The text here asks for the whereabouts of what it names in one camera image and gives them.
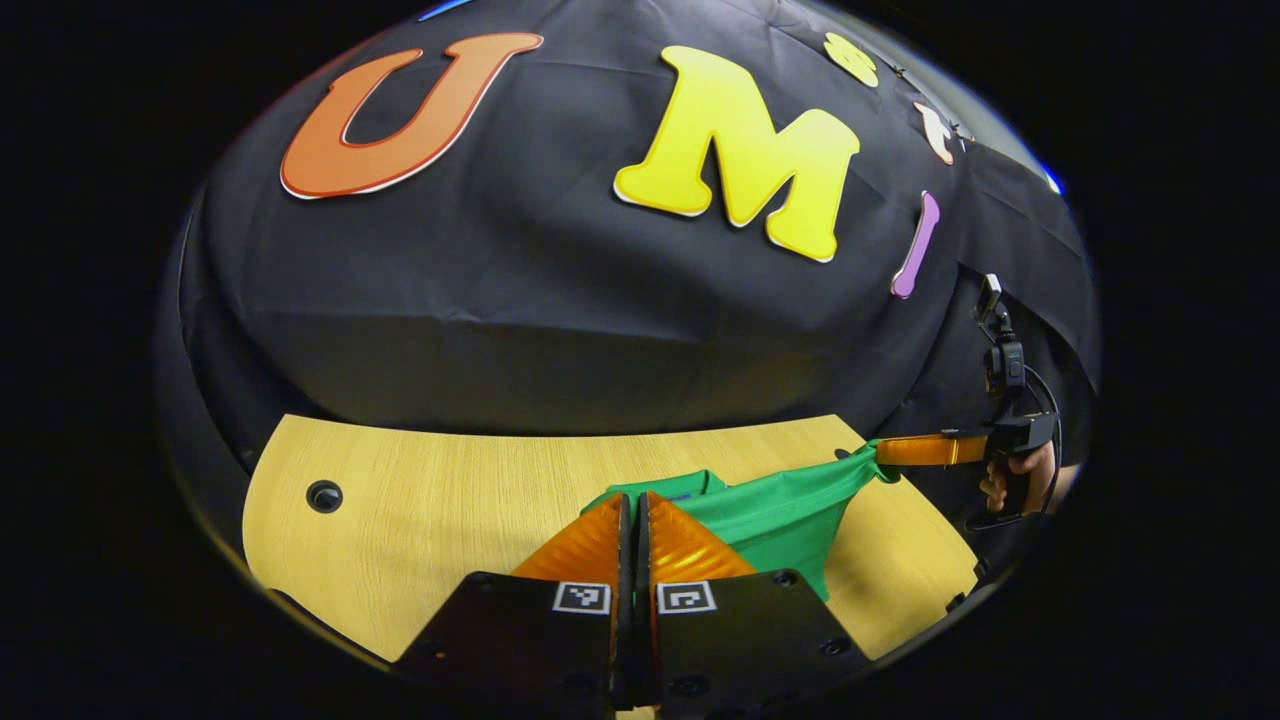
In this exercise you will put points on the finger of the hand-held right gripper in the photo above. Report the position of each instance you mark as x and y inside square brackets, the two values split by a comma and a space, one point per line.
[930, 450]

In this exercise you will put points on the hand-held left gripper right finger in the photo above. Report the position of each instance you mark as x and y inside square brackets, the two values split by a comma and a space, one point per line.
[740, 640]

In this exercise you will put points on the ceiling light strip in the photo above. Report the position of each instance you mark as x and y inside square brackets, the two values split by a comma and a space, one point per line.
[1052, 180]

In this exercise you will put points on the black backdrop cloth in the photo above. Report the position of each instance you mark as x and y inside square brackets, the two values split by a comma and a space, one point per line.
[560, 300]

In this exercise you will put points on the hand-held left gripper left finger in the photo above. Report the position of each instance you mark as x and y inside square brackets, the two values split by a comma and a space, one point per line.
[540, 640]

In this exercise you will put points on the green T-shirt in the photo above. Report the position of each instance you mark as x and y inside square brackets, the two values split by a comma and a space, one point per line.
[780, 510]

